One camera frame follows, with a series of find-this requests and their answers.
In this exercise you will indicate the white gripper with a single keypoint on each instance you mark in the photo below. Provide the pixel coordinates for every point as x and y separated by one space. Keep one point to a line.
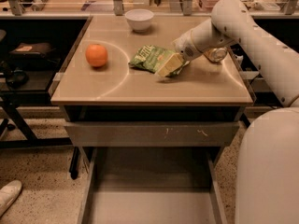
184 48

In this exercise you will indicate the green jalapeno chip bag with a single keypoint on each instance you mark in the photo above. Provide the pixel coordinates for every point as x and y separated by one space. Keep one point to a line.
148 57

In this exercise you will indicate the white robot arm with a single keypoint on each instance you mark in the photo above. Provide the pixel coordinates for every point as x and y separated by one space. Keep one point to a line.
267 178

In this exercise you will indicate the closed top drawer front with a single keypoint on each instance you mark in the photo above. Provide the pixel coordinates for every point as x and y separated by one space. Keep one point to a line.
151 134

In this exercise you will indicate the grey drawer cabinet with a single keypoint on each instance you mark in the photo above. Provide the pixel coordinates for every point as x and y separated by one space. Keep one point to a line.
115 92

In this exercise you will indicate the black bag on shelf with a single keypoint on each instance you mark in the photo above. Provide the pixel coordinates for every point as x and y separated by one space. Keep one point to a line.
32 51

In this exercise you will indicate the open middle drawer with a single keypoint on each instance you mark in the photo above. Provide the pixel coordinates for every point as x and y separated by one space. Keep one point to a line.
151 185

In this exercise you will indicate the white ceramic bowl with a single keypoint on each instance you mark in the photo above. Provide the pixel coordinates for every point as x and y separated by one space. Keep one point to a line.
139 19

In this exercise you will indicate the orange fruit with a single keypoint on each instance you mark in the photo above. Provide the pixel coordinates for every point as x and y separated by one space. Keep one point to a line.
96 55

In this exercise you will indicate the white shoe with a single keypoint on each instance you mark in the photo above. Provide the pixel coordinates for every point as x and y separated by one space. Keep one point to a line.
8 195

